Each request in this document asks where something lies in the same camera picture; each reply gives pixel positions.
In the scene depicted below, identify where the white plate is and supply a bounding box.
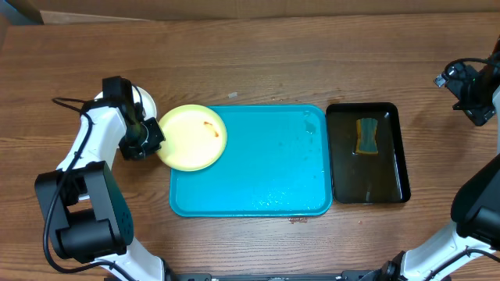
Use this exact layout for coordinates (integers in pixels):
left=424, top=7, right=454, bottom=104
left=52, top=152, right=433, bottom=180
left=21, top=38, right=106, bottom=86
left=86, top=84, right=157, bottom=124

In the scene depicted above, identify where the yellow plate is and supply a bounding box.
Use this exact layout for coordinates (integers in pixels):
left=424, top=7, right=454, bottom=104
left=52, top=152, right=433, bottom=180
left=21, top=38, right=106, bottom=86
left=157, top=105, right=227, bottom=172

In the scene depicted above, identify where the green yellow sponge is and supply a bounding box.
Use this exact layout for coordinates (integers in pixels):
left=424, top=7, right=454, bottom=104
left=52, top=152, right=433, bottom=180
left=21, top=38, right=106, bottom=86
left=355, top=118, right=378, bottom=155

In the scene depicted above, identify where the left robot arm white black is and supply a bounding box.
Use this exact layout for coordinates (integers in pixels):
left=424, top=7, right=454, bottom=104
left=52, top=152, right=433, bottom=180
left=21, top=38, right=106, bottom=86
left=34, top=98, right=175, bottom=280

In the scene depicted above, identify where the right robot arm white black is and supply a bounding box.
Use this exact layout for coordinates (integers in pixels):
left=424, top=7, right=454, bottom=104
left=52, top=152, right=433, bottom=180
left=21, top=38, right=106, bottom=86
left=362, top=55, right=499, bottom=280

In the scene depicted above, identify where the black water tray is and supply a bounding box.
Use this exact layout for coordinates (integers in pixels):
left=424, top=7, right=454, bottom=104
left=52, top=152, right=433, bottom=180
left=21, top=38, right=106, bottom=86
left=326, top=102, right=411, bottom=204

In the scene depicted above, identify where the teal plastic tray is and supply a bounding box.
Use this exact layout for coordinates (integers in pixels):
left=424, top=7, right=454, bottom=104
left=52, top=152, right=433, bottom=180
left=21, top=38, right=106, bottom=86
left=169, top=105, right=333, bottom=217

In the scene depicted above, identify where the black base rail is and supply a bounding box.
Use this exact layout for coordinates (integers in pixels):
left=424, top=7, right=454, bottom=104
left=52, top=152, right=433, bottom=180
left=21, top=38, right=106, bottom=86
left=173, top=269, right=389, bottom=281

